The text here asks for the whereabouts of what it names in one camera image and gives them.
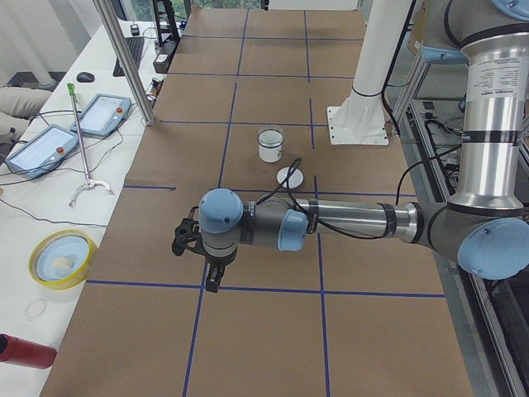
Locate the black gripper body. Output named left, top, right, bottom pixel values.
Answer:
left=206, top=251, right=236, bottom=277

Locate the teach pendant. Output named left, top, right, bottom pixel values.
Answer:
left=79, top=93, right=131, bottom=137
left=6, top=124, right=79, bottom=179

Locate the black keyboard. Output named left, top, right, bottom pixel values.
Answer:
left=112, top=36, right=145, bottom=78

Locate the black computer mouse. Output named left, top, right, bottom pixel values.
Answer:
left=76, top=72, right=95, bottom=83

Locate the near teach pendant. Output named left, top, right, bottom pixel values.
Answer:
left=6, top=124, right=79, bottom=179

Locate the far teach pendant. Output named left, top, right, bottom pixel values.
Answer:
left=79, top=93, right=131, bottom=137

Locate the red bottle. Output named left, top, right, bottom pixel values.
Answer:
left=1, top=334, right=57, bottom=369

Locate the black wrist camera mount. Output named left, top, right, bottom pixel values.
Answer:
left=171, top=206, right=205, bottom=256

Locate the yellow tape roll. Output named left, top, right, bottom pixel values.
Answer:
left=28, top=229, right=98, bottom=290

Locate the white enamel cup blue rim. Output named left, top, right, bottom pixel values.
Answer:
left=257, top=137, right=284, bottom=163

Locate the metal reacher grabber stick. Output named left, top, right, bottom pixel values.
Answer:
left=65, top=82, right=115, bottom=208

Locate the clear tape ring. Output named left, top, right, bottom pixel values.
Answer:
left=26, top=298, right=48, bottom=319

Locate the aluminium frame post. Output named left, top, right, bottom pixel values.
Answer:
left=93, top=0, right=155, bottom=126

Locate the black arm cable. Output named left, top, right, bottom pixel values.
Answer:
left=254, top=156, right=460, bottom=239

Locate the black computer box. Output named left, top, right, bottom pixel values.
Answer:
left=153, top=40, right=178, bottom=74

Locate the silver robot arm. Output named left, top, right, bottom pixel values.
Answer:
left=194, top=1, right=528, bottom=292

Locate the white cup lid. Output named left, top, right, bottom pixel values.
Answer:
left=276, top=167, right=304, bottom=189

